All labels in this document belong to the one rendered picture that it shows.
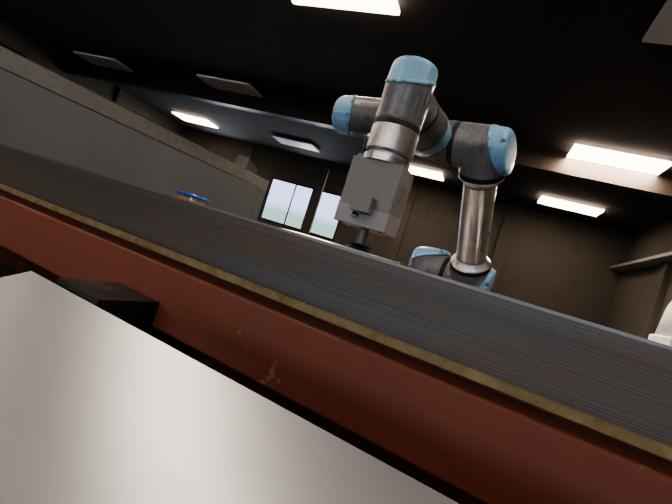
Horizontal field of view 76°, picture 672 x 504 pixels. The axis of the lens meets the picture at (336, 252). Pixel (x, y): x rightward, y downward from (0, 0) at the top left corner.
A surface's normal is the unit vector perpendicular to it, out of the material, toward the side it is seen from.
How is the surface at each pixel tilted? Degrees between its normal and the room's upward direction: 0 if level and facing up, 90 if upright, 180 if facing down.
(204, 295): 90
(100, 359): 0
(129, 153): 90
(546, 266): 90
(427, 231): 90
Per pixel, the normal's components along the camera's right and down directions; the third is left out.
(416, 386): -0.43, -0.14
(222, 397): 0.30, -0.95
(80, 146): 0.85, 0.26
